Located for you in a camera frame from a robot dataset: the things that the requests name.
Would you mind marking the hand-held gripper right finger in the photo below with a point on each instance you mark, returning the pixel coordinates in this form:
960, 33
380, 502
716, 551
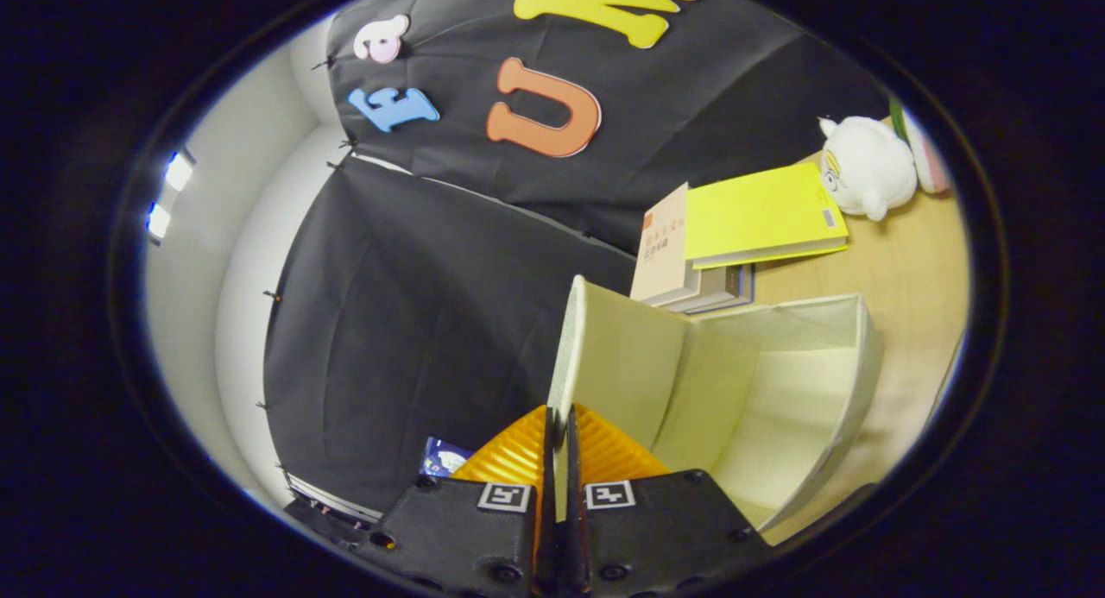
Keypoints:
656, 538

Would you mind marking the yellow book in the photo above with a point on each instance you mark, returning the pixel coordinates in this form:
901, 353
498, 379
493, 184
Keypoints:
760, 210

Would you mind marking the ceiling light panel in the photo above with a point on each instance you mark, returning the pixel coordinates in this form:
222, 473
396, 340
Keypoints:
179, 172
158, 222

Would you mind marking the beige book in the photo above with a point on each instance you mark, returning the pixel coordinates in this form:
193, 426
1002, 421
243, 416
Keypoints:
663, 253

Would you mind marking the pale fabric storage box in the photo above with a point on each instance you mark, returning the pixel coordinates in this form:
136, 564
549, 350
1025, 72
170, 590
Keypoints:
777, 391

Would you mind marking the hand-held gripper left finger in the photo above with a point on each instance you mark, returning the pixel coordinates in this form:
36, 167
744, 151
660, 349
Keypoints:
466, 538

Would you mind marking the watermelon slice plush toy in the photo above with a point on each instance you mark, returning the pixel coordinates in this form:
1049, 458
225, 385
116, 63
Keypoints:
931, 160

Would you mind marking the blue printed packet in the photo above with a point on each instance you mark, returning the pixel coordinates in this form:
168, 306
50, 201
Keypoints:
445, 458

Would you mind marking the grey flat device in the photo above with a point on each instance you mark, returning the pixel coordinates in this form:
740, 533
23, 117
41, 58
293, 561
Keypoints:
332, 501

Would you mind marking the row of small black clips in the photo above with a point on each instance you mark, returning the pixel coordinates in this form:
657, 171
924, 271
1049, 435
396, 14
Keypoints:
273, 296

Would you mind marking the white plush toy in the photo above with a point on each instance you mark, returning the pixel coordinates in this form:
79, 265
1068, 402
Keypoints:
868, 166

